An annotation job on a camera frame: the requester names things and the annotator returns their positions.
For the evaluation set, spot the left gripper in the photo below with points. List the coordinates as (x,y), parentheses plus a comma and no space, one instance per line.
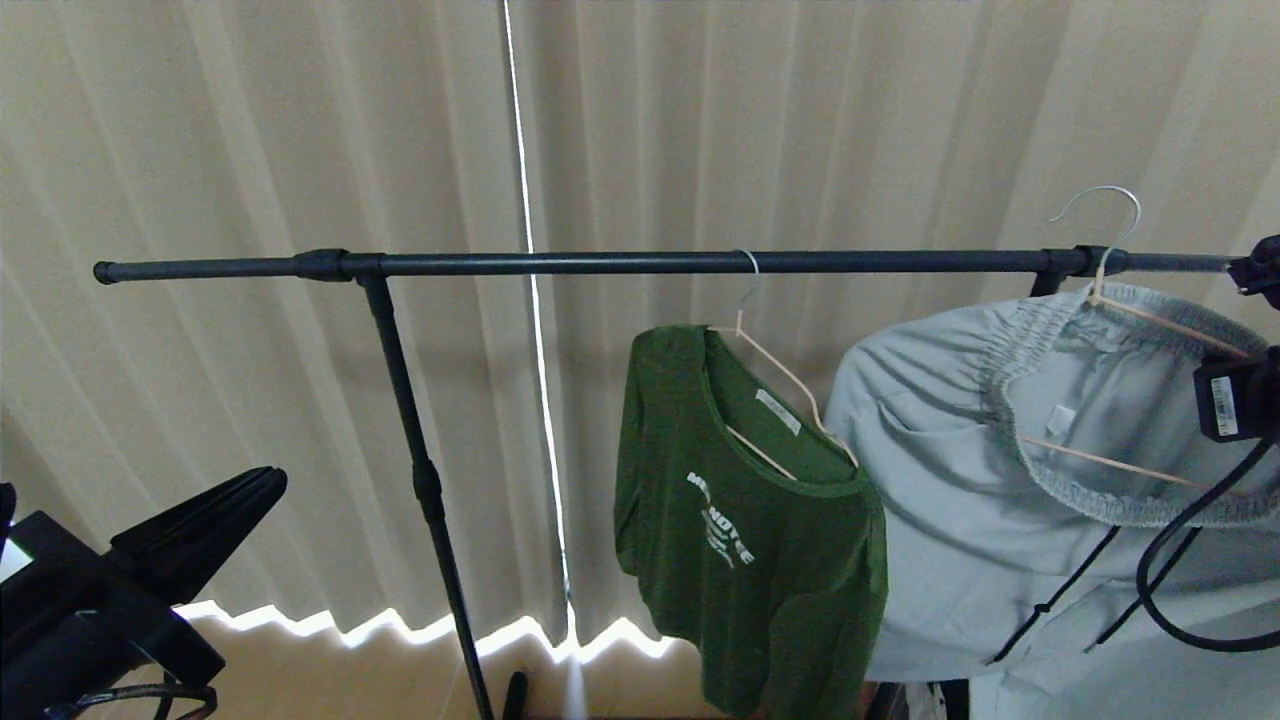
(80,620)

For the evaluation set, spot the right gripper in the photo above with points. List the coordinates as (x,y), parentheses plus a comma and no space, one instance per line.
(1250,395)

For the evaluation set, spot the pink clothes hanger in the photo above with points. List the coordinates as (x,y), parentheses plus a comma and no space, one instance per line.
(1150,318)
(790,375)

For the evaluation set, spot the pale grey garment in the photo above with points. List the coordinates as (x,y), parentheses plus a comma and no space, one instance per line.
(940,480)

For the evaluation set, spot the green long-sleeved shirt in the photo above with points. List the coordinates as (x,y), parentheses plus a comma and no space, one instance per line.
(760,600)

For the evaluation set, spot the black clothes rack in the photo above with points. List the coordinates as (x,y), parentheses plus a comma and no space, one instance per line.
(600,263)

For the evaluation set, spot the beige curtain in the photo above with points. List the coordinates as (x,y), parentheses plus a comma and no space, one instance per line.
(250,120)

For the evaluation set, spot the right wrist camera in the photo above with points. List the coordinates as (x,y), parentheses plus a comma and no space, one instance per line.
(1262,270)

